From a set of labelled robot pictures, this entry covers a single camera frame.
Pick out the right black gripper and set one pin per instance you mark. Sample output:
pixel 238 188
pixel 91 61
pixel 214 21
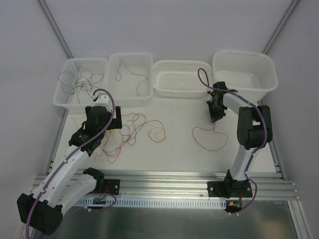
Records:
pixel 216 109

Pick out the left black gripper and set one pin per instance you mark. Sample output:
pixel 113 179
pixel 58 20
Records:
pixel 117 118

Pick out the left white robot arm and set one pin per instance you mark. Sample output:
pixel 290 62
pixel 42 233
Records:
pixel 44 208

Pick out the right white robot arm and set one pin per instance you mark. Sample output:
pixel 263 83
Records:
pixel 254 129

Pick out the far-left white perforated basket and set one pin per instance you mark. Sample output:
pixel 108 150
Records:
pixel 77 81

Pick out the far-right white plastic tub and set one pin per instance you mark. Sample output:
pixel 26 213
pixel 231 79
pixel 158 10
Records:
pixel 252 74

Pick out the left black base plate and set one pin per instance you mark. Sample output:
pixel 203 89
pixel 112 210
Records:
pixel 109 186

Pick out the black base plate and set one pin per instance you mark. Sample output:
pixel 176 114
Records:
pixel 109 186
pixel 229 190

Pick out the aluminium mounting rail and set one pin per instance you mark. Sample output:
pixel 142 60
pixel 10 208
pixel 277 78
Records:
pixel 193 185

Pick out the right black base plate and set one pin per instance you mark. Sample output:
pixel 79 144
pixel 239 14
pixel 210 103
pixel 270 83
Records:
pixel 229 190

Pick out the white slotted cable duct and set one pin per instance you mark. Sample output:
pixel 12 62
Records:
pixel 153 203

